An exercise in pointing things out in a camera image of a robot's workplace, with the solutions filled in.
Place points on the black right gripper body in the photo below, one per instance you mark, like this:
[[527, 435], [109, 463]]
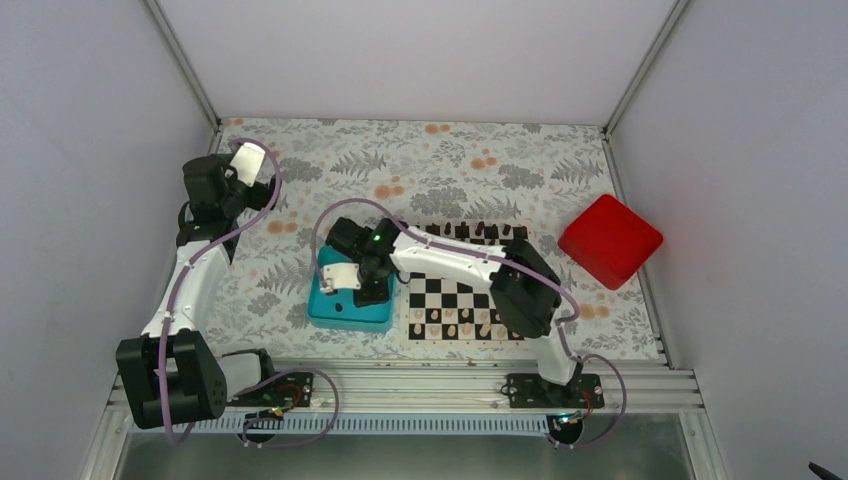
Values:
[[380, 292]]

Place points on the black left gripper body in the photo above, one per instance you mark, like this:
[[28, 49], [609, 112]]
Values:
[[260, 200]]

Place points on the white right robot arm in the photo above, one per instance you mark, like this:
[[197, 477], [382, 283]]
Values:
[[526, 292]]

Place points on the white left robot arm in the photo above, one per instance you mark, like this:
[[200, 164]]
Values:
[[169, 373]]

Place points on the teal plastic tray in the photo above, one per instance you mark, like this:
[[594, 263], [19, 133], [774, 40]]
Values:
[[321, 307]]

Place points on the black white chessboard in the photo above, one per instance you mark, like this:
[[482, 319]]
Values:
[[433, 292]]

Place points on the floral patterned table mat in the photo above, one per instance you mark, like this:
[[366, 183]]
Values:
[[539, 176]]

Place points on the red plastic box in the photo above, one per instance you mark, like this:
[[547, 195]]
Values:
[[610, 241]]

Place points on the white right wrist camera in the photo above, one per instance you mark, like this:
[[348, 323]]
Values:
[[339, 276]]

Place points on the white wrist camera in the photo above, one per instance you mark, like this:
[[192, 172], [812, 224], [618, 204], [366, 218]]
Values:
[[339, 276], [247, 162]]

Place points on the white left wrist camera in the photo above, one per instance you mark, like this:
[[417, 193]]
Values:
[[247, 162]]

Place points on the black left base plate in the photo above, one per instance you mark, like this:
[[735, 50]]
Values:
[[292, 390]]

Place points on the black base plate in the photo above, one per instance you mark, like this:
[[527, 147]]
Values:
[[292, 390], [528, 391]]

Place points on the aluminium left corner post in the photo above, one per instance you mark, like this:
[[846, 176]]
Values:
[[179, 56]]

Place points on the aluminium corner post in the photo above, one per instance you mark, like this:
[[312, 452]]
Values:
[[179, 56], [661, 38]]

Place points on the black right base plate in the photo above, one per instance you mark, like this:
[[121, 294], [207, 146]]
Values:
[[528, 391]]

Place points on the aluminium front rail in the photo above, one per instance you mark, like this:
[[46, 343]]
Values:
[[358, 397]]

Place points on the aluminium right corner post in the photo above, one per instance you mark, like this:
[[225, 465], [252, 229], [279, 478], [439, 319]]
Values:
[[661, 38]]

